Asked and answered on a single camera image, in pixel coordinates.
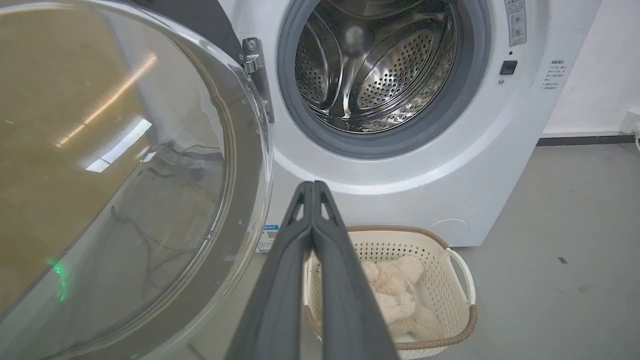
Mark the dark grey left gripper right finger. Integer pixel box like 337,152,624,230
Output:
312,180,401,360

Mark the white wall socket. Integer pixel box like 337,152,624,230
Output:
619,106,640,137

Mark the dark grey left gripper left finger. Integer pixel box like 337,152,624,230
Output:
225,181,315,360

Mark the metal door hinge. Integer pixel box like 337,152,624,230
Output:
242,37,275,124

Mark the cream perforated laundry basket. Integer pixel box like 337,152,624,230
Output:
302,225,478,360

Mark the cream plush toy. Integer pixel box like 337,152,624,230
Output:
361,255,443,342

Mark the round glass washing machine door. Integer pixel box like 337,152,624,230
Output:
0,0,275,360

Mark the white front-load washing machine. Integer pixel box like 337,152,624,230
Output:
131,0,603,253

